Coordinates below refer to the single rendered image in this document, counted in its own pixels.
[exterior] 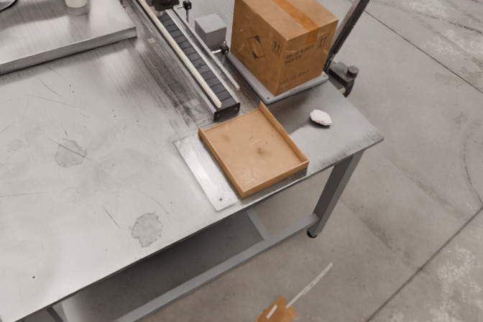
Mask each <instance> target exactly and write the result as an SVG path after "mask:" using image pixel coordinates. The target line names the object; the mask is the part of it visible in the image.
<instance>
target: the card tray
mask: <svg viewBox="0 0 483 322"><path fill-rule="evenodd" d="M198 134H199V135H200V137H201V138H202V140H203V141H204V142H205V144H206V146H207V147H208V148H209V150H210V151H211V153H212V155H213V156H214V157H215V158H216V160H217V162H218V163H219V164H220V166H221V168H222V169H223V171H224V172H225V173H226V175H227V176H228V178H229V179H230V181H231V182H232V184H233V185H234V187H235V188H236V190H237V191H238V193H239V195H240V196H241V197H242V198H245V197H247V196H249V195H251V194H253V193H256V192H257V191H259V190H261V189H263V188H266V187H267V186H269V185H271V184H273V183H276V182H278V181H280V180H282V179H284V178H286V177H288V176H290V175H292V174H294V173H296V172H298V171H300V170H302V169H305V168H307V167H308V164H309V162H310V160H309V159H308V157H307V156H306V155H305V154H304V152H303V151H302V150H301V149H300V148H299V146H298V145H297V144H296V143H295V142H294V140H293V139H292V138H291V137H290V135H289V134H288V133H287V132H286V131H285V130H284V128H283V127H282V126H281V125H280V123H279V122H278V121H277V120H276V118H275V117H274V116H273V115H272V114H271V113H270V111H269V110H268V109H267V107H266V106H265V105H264V104H263V103H262V102H261V101H260V105H259V108H258V109H255V110H253V111H250V112H248V113H245V114H242V115H241V116H238V117H235V118H233V119H230V120H228V121H225V122H223V123H220V124H217V125H215V126H212V127H210V128H207V129H204V130H202V129H201V128H200V126H198Z"/></svg>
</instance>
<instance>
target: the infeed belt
mask: <svg viewBox="0 0 483 322"><path fill-rule="evenodd" d="M136 2H137V3H138V5H139V6H140V7H141V8H142V10H143V11H144V13H145V14H146V15H147V17H148V18H149V20H150V21H151V22H152V23H153V25H154V26H155V27H156V29H157V31H158V32H159V33H160V34H161V35H162V37H163V38H164V40H165V41H166V43H167V44H168V45H169V46H170V48H171V49H172V51H173V52H174V53H175V55H176V56H177V57H178V59H179V60H180V62H181V63H182V64H183V66H184V67H185V69H186V70H187V71H188V72H189V73H190V75H191V76H192V78H193V80H194V81H195V82H196V83H197V84H198V86H199V87H200V89H201V90H202V92H203V93H204V94H205V95H206V97H207V98H208V100H209V101H210V102H211V104H212V105H213V107H214V108H215V109H216V110H217V111H221V110H223V109H226V108H228V107H231V106H234V105H236V104H238V103H237V102H236V100H235V99H234V98H233V97H232V95H231V94H230V93H229V92H228V90H227V89H226V87H225V86H224V85H223V83H222V82H221V81H220V80H219V79H218V77H216V75H215V73H214V72H213V71H212V69H210V67H209V66H208V64H207V63H206V62H205V60H204V59H203V58H202V57H201V56H200V54H199V53H198V52H197V50H196V49H195V48H194V46H192V44H191V43H190V41H189V40H188V39H187V37H186V36H185V35H184V34H183V33H182V31H181V30H180V28H179V27H178V26H177V25H176V24H175V23H174V21H173V20H172V18H171V17H170V16H169V14H168V13H167V12H166V11H165V10H164V11H163V15H162V16H161V17H159V18H158V19H159V21H160V22H161V24H162V25H163V27H164V28H165V29H166V30H167V32H168V33H169V34H170V36H171V37H172V38H173V39H174V41H175V42H176V44H177V45H178V47H179V48H180V49H181V50H182V51H183V53H184V54H185V56H186V57H187V59H189V61H190V62H191V64H192V65H193V67H194V68H195V69H196V70H197V71H198V73H199V74H200V75H201V77H202V78H203V79H204V81H205V82H206V83H207V85H208V86H209V88H210V89H211V90H212V91H213V93H214V94H215V95H216V97H217V98H218V100H219V101H220V102H221V107H220V108H218V107H217V105H216V104H215V103H214V102H213V100H212V99H211V97H210V96H209V95H208V94H207V92H206V91H205V89H204V88H203V86H202V85H201V84H200V83H199V82H198V80H197V79H196V77H195V76H194V75H193V74H192V72H191V71H190V69H189V68H188V66H187V65H186V64H185V63H184V61H183V60H182V58H181V57H180V56H179V54H178V53H177V52H176V50H175V49H174V47H173V46H172V45H171V44H170V42H169V41H168V40H167V38H166V37H165V36H164V34H163V33H162V32H161V30H160V28H159V27H158V26H157V25H156V24H155V22H154V21H153V19H152V18H151V16H150V15H149V14H148V13H147V11H146V10H145V9H144V7H143V6H142V5H141V3H140V2H139V0H136Z"/></svg>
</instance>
